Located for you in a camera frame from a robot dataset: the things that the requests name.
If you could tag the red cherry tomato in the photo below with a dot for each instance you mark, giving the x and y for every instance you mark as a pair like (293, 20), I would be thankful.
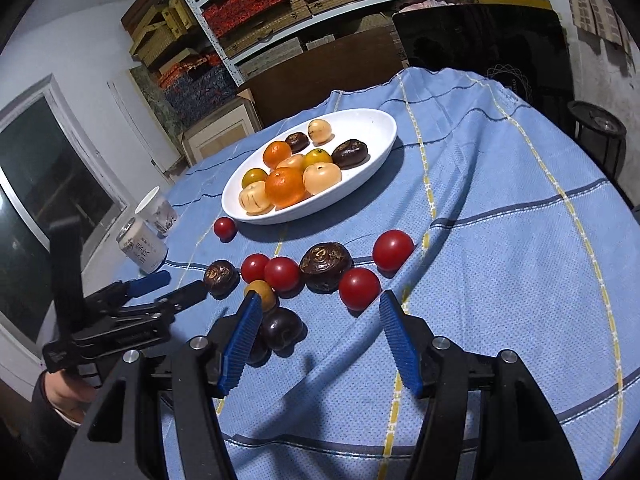
(393, 249)
(281, 274)
(359, 287)
(254, 267)
(225, 228)

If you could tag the white oval plate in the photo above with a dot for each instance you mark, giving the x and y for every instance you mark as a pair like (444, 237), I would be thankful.
(370, 130)

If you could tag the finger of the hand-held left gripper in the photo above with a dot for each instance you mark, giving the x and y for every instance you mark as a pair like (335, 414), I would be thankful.
(147, 282)
(182, 295)

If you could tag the small brown pastry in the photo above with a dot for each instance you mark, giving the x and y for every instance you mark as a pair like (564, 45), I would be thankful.
(220, 277)

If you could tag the white drink can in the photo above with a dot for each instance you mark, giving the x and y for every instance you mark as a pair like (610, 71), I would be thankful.
(145, 250)

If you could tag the stack of red brocade boxes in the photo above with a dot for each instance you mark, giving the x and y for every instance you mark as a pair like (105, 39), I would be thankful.
(240, 5)

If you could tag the pile of tan boxes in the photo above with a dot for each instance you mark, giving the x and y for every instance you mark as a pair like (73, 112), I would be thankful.
(160, 25)

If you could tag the white metal shelf rack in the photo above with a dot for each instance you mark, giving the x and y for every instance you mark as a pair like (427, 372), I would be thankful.
(204, 16)

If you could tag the small yellow tomato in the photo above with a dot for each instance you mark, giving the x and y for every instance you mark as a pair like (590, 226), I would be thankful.
(317, 156)

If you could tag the stack of blue patterned boxes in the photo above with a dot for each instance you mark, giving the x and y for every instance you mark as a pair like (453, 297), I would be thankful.
(200, 90)

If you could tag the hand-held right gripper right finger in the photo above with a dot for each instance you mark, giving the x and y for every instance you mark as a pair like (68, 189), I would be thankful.
(402, 345)

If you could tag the orange mandarin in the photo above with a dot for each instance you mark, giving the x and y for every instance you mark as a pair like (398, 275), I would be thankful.
(277, 154)
(285, 186)

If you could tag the white paper cup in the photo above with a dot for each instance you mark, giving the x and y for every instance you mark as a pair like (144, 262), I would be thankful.
(160, 215)

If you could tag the blue striped tablecloth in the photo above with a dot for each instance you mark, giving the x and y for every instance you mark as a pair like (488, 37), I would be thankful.
(500, 260)

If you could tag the person's left forearm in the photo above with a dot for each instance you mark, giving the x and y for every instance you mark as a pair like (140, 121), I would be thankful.
(35, 440)

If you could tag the wooden picture frame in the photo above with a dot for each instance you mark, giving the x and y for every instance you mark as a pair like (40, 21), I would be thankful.
(220, 132)

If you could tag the person's left hand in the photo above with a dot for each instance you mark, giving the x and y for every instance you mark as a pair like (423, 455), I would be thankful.
(65, 395)

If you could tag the dark purple plum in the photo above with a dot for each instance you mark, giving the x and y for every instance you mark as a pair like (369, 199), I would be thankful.
(281, 328)

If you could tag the black glass panel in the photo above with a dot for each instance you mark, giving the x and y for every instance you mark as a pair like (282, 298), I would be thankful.
(475, 45)

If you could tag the large orange-yellow tomato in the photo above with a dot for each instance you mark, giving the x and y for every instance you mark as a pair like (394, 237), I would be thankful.
(254, 176)

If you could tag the brown cardboard sheet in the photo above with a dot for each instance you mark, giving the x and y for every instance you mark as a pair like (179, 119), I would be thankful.
(325, 75)

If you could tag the plain peach pepino melon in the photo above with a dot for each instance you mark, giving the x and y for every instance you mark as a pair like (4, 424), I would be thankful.
(322, 178)

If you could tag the brick pattern paper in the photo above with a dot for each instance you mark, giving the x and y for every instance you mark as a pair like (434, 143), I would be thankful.
(600, 5)

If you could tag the white leaning board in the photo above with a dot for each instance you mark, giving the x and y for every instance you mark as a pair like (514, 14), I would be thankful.
(140, 125)

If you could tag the green marbled slab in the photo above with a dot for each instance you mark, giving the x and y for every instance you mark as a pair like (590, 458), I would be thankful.
(155, 100)

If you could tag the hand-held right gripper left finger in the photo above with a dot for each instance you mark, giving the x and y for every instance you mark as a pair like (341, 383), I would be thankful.
(242, 345)

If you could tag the white window frame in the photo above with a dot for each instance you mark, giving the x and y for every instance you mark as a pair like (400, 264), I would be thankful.
(50, 185)

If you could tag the small yellow kumquat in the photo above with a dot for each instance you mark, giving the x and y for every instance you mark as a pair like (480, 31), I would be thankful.
(262, 291)

